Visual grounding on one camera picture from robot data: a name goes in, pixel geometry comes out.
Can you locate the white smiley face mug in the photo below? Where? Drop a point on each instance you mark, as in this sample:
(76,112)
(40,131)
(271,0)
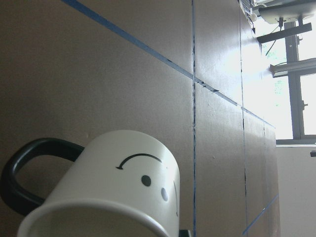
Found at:
(124,183)

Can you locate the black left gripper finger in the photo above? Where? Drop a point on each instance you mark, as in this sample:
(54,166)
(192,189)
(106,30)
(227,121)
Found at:
(184,233)

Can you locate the aluminium frame rail structure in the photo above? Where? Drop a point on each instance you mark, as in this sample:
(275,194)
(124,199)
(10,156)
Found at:
(292,54)

